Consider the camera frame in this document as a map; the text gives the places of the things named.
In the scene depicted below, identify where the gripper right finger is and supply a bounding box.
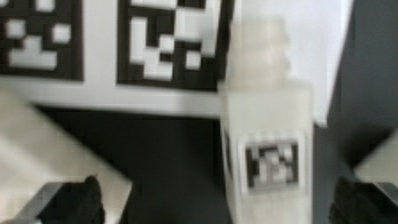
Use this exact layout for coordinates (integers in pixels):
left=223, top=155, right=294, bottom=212
left=330, top=178, right=398, bottom=224

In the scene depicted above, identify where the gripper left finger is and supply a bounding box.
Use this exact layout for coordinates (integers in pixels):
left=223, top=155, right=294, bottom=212
left=10, top=176, right=104, bottom=224

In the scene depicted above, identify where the white L-shaped obstacle fence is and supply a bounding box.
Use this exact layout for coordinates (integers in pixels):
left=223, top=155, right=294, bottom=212
left=0, top=89, right=398, bottom=224

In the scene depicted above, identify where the white table leg lying right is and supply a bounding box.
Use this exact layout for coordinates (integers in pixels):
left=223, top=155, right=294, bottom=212
left=218, top=17, right=312, bottom=224

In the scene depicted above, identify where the white marker base sheet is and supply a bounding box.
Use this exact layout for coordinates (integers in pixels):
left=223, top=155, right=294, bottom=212
left=0, top=0, right=355, bottom=123

